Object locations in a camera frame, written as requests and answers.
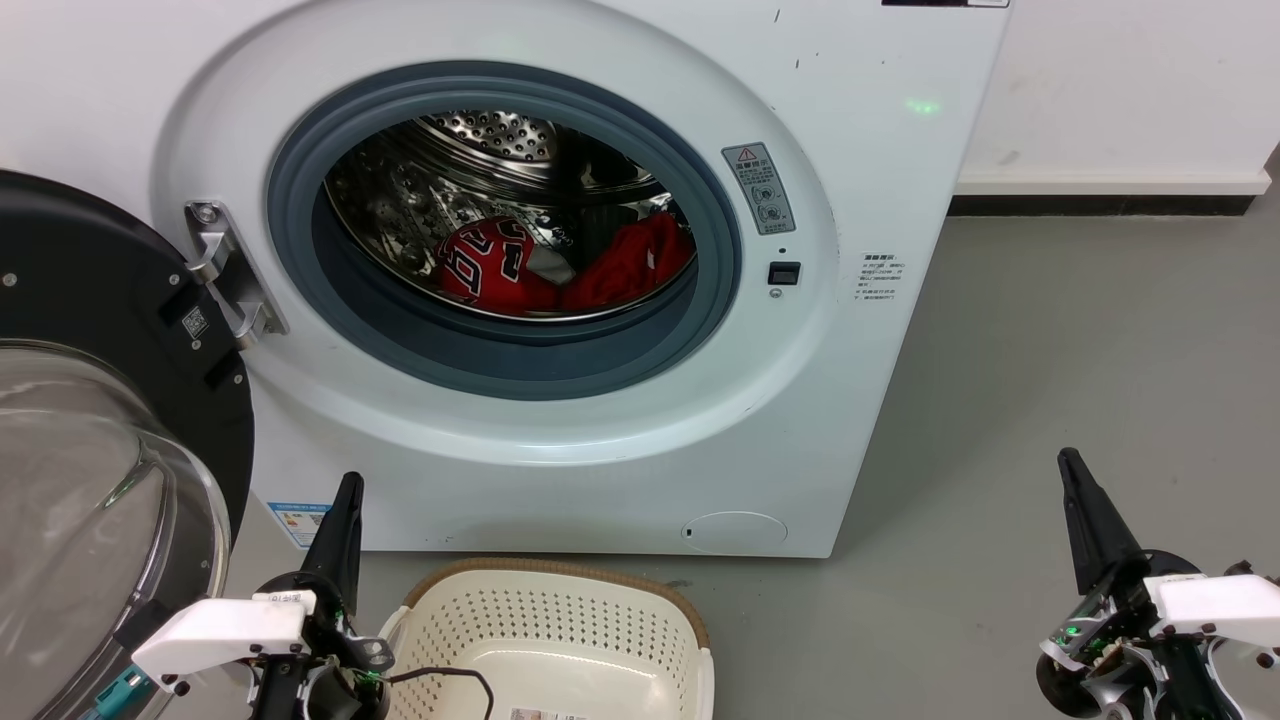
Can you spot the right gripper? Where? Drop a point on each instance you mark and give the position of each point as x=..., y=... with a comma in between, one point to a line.
x=1120, y=650

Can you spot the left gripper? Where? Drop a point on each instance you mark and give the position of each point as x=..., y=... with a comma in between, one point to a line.
x=330, y=680

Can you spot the red basketball jersey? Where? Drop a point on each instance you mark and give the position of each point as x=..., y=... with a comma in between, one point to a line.
x=490, y=265

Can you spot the red shorts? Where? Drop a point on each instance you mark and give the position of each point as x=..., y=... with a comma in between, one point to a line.
x=630, y=265

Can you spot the cream perforated laundry basket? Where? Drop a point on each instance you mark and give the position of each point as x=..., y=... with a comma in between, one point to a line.
x=560, y=620

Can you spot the stainless steel washing machine drum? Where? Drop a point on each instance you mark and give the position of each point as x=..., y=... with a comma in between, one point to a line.
x=400, y=210

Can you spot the washing machine door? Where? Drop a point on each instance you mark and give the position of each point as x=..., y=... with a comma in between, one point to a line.
x=90, y=300

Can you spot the blue energy label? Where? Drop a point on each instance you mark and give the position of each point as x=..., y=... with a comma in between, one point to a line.
x=298, y=522

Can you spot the grey rubber door gasket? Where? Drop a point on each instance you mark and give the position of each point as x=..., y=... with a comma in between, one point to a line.
x=500, y=365

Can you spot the QR code door sticker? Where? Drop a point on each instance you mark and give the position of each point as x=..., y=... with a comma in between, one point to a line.
x=195, y=323

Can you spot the chrome door hinge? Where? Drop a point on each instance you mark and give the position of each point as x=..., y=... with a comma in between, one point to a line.
x=225, y=270

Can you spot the white text sticker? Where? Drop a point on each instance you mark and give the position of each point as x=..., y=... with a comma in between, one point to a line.
x=882, y=277

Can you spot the round drain filter cover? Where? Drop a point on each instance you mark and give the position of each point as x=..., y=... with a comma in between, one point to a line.
x=735, y=532

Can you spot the black door latch socket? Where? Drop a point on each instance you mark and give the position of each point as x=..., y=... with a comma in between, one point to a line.
x=784, y=273

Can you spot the white front-load washing machine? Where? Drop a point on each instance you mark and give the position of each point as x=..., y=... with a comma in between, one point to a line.
x=880, y=160

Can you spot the grey warning label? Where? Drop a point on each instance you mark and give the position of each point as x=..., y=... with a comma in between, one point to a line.
x=759, y=188

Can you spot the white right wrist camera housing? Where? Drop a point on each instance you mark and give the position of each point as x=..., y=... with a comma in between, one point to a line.
x=1215, y=605

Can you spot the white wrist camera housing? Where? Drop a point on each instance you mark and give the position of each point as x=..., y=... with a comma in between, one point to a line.
x=220, y=630
x=1215, y=605

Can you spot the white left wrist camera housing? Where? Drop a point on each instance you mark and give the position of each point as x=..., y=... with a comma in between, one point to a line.
x=220, y=630

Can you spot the white wall baseboard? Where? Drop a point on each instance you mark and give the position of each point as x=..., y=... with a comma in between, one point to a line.
x=1100, y=185

